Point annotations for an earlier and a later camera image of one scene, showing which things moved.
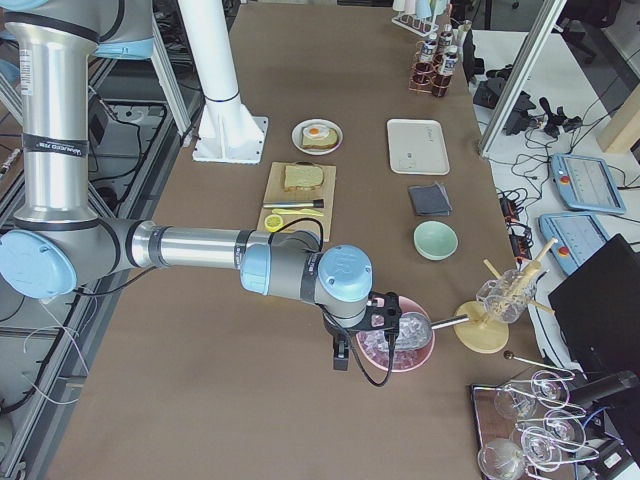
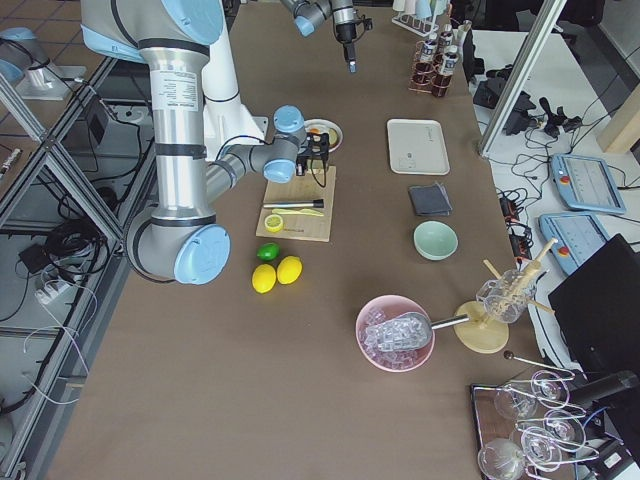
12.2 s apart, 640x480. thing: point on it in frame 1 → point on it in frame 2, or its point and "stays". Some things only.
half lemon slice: (273, 222) stays
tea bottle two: (445, 39) stays
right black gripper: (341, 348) → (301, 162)
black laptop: (597, 310) stays
